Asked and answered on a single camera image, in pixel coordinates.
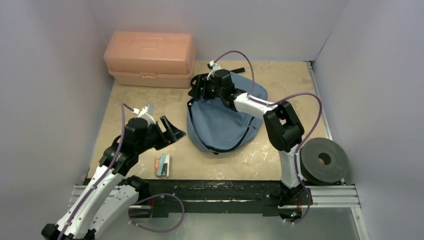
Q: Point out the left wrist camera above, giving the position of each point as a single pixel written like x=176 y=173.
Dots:
x=145 y=113

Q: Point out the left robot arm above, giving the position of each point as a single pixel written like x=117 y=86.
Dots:
x=109 y=191

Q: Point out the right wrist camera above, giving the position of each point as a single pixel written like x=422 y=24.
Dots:
x=213 y=67

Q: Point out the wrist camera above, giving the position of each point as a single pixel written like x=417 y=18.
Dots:
x=213 y=67
x=145 y=113

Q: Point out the light blue stapler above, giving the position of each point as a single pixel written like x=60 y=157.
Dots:
x=164 y=166

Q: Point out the pink plastic storage box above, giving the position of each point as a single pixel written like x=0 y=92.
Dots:
x=151 y=59

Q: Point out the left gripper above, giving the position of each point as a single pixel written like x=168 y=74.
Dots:
x=172 y=133

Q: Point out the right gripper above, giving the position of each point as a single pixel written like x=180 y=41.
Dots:
x=199 y=89

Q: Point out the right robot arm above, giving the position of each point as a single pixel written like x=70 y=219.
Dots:
x=283 y=126

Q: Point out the grey tape roll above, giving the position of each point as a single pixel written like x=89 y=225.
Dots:
x=323 y=162

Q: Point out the blue backpack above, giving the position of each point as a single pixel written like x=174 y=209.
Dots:
x=213 y=128

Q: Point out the small orange eraser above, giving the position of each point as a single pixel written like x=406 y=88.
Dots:
x=157 y=161

